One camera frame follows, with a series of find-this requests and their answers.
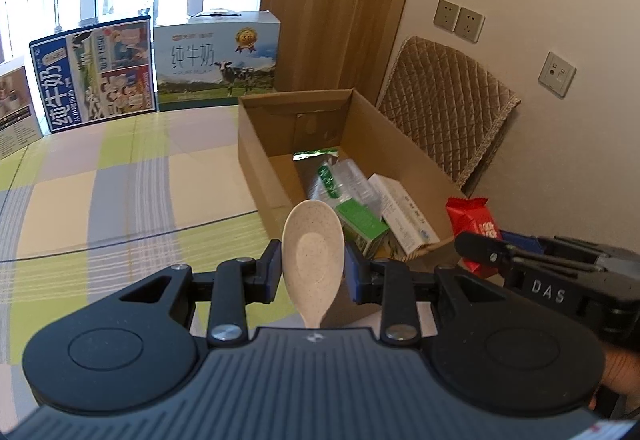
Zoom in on large white medicine box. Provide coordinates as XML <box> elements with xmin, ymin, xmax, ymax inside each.
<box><xmin>369</xmin><ymin>173</ymin><xmax>441</xmax><ymax>255</ymax></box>

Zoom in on green medicine box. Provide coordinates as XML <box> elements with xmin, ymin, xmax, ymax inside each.
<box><xmin>334</xmin><ymin>199</ymin><xmax>392</xmax><ymax>257</ymax></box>

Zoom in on beige wall socket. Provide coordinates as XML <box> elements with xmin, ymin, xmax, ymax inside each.
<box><xmin>432</xmin><ymin>0</ymin><xmax>462</xmax><ymax>32</ymax></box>
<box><xmin>454</xmin><ymin>7</ymin><xmax>486</xmax><ymax>43</ymax></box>

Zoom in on wooden cabinet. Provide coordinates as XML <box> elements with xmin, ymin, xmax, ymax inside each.
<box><xmin>260</xmin><ymin>0</ymin><xmax>426</xmax><ymax>121</ymax></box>

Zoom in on beige speckled spoon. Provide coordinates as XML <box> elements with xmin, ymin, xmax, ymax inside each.
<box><xmin>281</xmin><ymin>200</ymin><xmax>347</xmax><ymax>329</ymax></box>

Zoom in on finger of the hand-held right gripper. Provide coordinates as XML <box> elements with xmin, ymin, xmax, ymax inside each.
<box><xmin>454</xmin><ymin>231</ymin><xmax>531</xmax><ymax>278</ymax></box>
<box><xmin>500</xmin><ymin>230</ymin><xmax>626</xmax><ymax>261</ymax></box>

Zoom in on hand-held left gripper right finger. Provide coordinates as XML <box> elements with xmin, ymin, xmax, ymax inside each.
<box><xmin>345</xmin><ymin>242</ymin><xmax>506</xmax><ymax>346</ymax></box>

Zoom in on clear bag green label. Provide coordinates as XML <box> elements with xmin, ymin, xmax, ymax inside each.
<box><xmin>306</xmin><ymin>159</ymin><xmax>383</xmax><ymax>216</ymax></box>

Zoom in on illustrated blue milk carton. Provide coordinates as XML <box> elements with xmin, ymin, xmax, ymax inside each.
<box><xmin>29</xmin><ymin>15</ymin><xmax>158</xmax><ymax>135</ymax></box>

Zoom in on red snack packet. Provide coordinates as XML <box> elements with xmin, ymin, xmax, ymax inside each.
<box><xmin>445</xmin><ymin>197</ymin><xmax>503</xmax><ymax>277</ymax></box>

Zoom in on white product box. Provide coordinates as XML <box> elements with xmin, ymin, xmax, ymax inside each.
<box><xmin>0</xmin><ymin>56</ymin><xmax>45</xmax><ymax>161</ymax></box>

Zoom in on chair with quilted cover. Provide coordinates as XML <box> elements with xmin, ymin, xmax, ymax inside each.
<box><xmin>375</xmin><ymin>36</ymin><xmax>522</xmax><ymax>198</ymax></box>

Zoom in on white wall outlet plate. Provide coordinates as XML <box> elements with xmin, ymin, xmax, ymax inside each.
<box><xmin>538</xmin><ymin>51</ymin><xmax>577</xmax><ymax>97</ymax></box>

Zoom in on checkered cloth desktop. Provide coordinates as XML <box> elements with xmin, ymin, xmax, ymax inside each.
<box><xmin>0</xmin><ymin>102</ymin><xmax>441</xmax><ymax>421</ymax></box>

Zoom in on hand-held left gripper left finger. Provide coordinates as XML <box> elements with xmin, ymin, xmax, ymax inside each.
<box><xmin>117</xmin><ymin>240</ymin><xmax>283</xmax><ymax>346</ymax></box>

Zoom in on brown cardboard box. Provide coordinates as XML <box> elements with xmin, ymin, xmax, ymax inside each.
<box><xmin>237</xmin><ymin>88</ymin><xmax>468</xmax><ymax>266</ymax></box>

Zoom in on green foil packet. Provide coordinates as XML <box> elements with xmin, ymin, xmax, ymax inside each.
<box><xmin>292</xmin><ymin>147</ymin><xmax>341</xmax><ymax>162</ymax></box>

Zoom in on cow print milk carton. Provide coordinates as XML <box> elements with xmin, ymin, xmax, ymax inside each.
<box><xmin>152</xmin><ymin>10</ymin><xmax>281</xmax><ymax>111</ymax></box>

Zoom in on person's right hand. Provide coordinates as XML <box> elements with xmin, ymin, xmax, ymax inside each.
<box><xmin>590</xmin><ymin>347</ymin><xmax>640</xmax><ymax>413</ymax></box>

